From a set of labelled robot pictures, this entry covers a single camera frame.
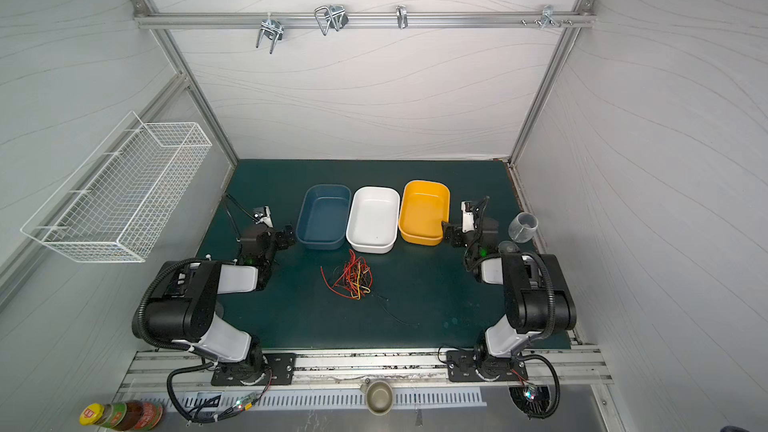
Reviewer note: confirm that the white wire basket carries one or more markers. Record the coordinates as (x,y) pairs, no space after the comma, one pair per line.
(114,206)

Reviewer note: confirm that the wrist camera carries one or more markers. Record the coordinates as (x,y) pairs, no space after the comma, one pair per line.
(262,215)
(470,214)

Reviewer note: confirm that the metal clamp hook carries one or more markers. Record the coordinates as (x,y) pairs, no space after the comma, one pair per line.
(271,31)

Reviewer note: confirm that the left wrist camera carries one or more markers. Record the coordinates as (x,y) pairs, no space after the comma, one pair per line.
(262,215)

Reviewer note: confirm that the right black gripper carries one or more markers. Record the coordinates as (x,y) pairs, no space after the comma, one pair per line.
(454,234)

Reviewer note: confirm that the white plastic bin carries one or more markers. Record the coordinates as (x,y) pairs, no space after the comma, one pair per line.
(373,220)

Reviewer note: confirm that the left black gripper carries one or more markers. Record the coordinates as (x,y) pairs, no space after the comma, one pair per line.
(280,237)

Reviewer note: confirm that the right metal clamp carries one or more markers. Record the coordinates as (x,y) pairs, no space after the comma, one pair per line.
(547,19)

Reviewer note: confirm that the aluminium crossbar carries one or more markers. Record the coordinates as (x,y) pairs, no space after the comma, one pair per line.
(149,19)

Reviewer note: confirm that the olive round cup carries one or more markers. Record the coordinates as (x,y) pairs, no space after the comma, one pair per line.
(378,396)

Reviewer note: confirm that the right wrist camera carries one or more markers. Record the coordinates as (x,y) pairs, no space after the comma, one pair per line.
(470,214)

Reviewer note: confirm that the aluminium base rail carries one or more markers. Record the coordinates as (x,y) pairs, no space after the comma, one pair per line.
(421,377)

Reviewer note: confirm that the metal U-bolt hook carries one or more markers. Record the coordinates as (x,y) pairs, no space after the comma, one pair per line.
(331,17)

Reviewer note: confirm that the small metal bracket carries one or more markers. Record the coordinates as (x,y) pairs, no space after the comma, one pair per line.
(401,17)

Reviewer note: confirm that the blue plastic bin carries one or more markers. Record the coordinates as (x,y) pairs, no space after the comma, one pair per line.
(324,217)

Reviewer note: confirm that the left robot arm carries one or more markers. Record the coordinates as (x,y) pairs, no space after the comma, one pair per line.
(178,310)

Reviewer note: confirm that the sauce bottle yellow cap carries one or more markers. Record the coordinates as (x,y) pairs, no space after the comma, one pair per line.
(123,416)

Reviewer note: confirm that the yellow plastic bin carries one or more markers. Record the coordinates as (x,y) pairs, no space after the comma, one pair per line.
(425,207)

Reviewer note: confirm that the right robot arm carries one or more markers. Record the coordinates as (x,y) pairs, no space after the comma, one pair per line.
(537,300)

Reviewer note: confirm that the clear wine glass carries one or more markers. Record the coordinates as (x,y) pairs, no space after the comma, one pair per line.
(520,230)

